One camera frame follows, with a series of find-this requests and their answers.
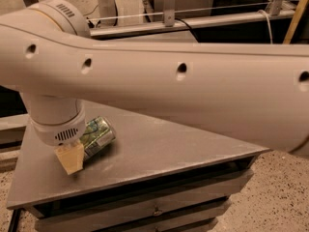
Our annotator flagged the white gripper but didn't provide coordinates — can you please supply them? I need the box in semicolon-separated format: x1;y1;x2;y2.
31;108;86;175

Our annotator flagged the crushed green soda can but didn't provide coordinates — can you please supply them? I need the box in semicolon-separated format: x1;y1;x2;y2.
80;116;116;161

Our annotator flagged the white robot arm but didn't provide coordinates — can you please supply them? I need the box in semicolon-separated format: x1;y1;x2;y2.
0;0;309;158

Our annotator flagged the grey cabinet with drawers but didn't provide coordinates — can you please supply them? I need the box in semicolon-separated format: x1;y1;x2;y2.
7;102;266;232

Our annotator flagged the black cable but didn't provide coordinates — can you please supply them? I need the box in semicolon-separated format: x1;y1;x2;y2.
174;17;201;44

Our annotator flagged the middle metal rail bracket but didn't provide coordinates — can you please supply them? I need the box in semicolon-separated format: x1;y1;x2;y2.
163;0;175;27

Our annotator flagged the grey metal rail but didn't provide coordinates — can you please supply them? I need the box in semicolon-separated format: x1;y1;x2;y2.
89;9;296;39

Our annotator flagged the white cable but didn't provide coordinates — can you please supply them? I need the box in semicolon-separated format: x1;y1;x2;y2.
257;9;274;44

